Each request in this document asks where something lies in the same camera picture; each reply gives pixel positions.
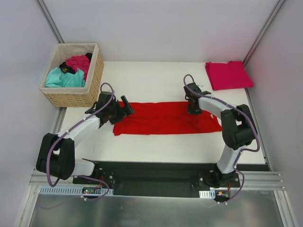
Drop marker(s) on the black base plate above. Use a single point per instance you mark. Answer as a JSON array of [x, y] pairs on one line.
[[179, 180]]

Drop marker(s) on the red t shirt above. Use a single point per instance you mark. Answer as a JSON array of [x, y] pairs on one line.
[[165, 118]]

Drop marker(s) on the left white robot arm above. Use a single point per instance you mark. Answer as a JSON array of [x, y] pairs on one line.
[[57, 151]]

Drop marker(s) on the magenta t shirt in basket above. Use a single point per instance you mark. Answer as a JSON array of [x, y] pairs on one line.
[[81, 62]]

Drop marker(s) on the black t shirt in basket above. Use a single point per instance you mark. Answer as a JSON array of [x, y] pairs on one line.
[[66, 69]]

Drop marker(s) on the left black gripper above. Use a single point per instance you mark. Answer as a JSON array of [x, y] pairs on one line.
[[120, 110]]

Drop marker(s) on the grey cable duct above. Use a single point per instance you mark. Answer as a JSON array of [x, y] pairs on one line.
[[75, 190], [207, 194]]

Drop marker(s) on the folded magenta t shirt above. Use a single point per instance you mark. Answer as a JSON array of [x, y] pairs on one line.
[[231, 75]]

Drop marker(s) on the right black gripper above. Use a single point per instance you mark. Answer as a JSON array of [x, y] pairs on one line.
[[193, 107]]

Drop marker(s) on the right grey cable duct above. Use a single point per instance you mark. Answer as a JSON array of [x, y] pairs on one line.
[[207, 194]]

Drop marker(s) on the teal t shirt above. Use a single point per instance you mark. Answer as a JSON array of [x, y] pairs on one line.
[[56, 79]]

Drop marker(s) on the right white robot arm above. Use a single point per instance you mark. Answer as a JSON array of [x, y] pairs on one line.
[[238, 131]]

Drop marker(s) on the woven wicker basket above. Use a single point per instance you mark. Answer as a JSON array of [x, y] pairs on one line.
[[75, 96]]

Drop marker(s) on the left grey cable duct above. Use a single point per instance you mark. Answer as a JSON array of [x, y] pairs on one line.
[[75, 190]]

